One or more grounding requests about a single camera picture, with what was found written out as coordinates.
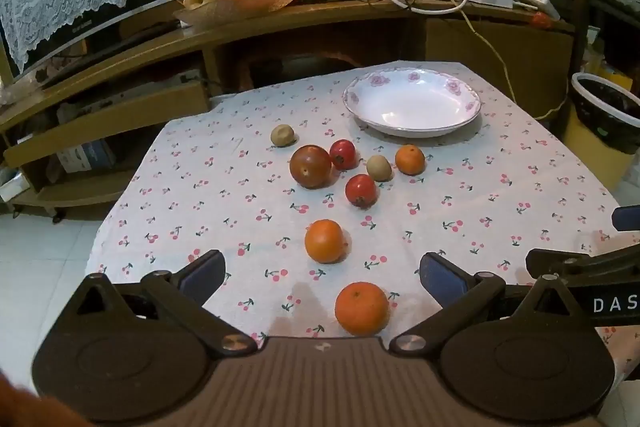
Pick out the thick white cable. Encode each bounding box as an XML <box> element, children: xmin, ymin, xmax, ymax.
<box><xmin>369</xmin><ymin>0</ymin><xmax>469</xmax><ymax>16</ymax></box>

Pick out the bin with black liner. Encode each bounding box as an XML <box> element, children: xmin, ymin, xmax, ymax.
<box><xmin>564</xmin><ymin>72</ymin><xmax>640</xmax><ymax>188</ymax></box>

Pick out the blue and white box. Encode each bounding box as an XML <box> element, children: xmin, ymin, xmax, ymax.
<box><xmin>54</xmin><ymin>141</ymin><xmax>119</xmax><ymax>174</ymax></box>

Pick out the white floral plate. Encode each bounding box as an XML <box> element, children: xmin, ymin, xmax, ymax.
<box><xmin>342</xmin><ymin>67</ymin><xmax>482</xmax><ymax>138</ymax></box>

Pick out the small white device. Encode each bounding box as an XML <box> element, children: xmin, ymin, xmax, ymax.
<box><xmin>517</xmin><ymin>0</ymin><xmax>562</xmax><ymax>21</ymax></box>

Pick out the small brown kiwi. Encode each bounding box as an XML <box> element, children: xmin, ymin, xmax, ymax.
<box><xmin>366</xmin><ymin>155</ymin><xmax>392</xmax><ymax>182</ymax></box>
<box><xmin>270</xmin><ymin>124</ymin><xmax>300</xmax><ymax>148</ymax></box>

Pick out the smooth orange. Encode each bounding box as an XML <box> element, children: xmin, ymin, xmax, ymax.
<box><xmin>304</xmin><ymin>219</ymin><xmax>347</xmax><ymax>264</ymax></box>

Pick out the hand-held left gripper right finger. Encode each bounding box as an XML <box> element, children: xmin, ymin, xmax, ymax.
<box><xmin>389</xmin><ymin>252</ymin><xmax>597</xmax><ymax>356</ymax></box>

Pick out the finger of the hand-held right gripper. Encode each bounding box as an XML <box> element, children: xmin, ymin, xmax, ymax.
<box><xmin>611</xmin><ymin>204</ymin><xmax>640</xmax><ymax>233</ymax></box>
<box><xmin>525</xmin><ymin>241</ymin><xmax>640</xmax><ymax>287</ymax></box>

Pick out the small orange with stem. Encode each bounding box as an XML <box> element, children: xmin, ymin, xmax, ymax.
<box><xmin>395</xmin><ymin>144</ymin><xmax>426</xmax><ymax>176</ymax></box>

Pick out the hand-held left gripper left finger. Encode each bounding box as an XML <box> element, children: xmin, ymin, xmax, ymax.
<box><xmin>74</xmin><ymin>249</ymin><xmax>258</xmax><ymax>358</ymax></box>

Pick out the large bumpy mandarin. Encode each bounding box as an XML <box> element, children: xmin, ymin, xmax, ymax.
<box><xmin>334</xmin><ymin>282</ymin><xmax>390</xmax><ymax>337</ymax></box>

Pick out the glass fruit bowl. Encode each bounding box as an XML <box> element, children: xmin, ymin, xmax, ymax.
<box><xmin>172</xmin><ymin>0</ymin><xmax>301</xmax><ymax>28</ymax></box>

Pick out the cherry print tablecloth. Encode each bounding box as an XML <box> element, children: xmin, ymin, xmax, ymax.
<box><xmin>85</xmin><ymin>62</ymin><xmax>640</xmax><ymax>380</ymax></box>

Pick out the dark red tomato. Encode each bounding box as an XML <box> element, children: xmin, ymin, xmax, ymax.
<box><xmin>289</xmin><ymin>145</ymin><xmax>333</xmax><ymax>189</ymax></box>

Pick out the wooden television stand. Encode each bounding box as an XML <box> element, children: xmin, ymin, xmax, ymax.
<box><xmin>0</xmin><ymin>0</ymin><xmax>576</xmax><ymax>224</ymax></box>

